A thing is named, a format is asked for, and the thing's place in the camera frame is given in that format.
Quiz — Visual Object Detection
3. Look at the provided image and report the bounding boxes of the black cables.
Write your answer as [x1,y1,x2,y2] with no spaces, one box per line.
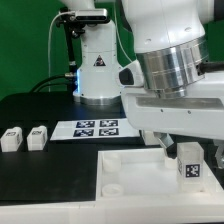
[29,73,80,94]

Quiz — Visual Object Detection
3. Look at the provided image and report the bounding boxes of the white sheet with markers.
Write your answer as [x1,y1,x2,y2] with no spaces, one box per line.
[51,118,140,141]

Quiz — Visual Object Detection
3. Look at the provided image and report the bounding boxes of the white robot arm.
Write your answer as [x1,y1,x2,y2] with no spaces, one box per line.
[61,0,224,168]

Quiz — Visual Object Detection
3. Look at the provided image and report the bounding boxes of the white square tabletop tray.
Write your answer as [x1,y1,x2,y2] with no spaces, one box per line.
[96,148,223,199]

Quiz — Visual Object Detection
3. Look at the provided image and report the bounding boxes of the white thin cable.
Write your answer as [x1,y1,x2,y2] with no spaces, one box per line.
[47,11,76,93]

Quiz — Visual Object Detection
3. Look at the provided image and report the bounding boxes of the white U-shaped fence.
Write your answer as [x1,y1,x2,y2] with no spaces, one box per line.
[0,189,224,224]

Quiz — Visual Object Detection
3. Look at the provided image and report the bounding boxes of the grey mounted camera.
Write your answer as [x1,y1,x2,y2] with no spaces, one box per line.
[75,9,108,23]

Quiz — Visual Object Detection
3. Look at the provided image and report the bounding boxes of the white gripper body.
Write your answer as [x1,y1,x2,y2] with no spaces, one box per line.
[118,61,224,140]

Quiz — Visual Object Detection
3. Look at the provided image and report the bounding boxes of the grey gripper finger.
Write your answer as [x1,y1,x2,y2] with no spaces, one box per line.
[155,133,176,158]
[214,140,224,169]

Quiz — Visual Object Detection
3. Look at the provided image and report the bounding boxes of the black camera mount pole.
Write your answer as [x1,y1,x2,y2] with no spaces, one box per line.
[56,14,85,74]

